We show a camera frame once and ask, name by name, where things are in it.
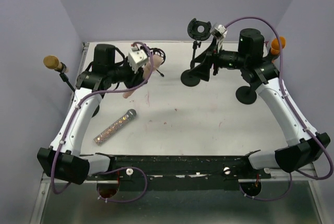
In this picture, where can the left black round base stand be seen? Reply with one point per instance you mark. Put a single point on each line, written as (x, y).
(65, 79)

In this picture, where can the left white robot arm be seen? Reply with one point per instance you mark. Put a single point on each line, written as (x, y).
(62, 159)

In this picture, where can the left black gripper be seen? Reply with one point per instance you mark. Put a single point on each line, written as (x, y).
(135, 79)

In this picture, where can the pink microphone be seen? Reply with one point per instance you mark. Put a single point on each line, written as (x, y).
(154, 63)

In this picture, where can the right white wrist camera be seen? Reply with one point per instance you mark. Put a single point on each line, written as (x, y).
(219, 32)

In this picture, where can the black tripod shock mount stand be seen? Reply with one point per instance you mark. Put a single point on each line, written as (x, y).
(159, 52)

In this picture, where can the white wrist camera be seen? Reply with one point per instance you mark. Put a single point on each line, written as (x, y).
(219, 32)
(137, 58)

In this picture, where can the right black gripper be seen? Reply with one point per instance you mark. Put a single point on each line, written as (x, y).
(205, 57)

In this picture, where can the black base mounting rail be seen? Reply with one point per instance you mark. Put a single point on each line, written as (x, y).
(179, 173)

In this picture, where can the black round base shock stand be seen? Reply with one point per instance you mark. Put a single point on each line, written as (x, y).
(199, 31)

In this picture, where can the silver glitter microphone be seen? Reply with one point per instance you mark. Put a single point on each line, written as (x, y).
(115, 127)

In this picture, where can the gold microphone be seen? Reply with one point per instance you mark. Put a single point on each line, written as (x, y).
(53, 63)

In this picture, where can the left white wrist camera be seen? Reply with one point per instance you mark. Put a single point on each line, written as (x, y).
(137, 58)

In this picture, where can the right black round base stand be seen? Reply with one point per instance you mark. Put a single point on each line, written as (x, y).
(246, 95)

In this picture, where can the orange microphone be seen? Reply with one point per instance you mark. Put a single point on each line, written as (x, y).
(275, 48)

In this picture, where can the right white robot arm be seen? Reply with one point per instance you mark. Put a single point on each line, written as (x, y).
(305, 144)

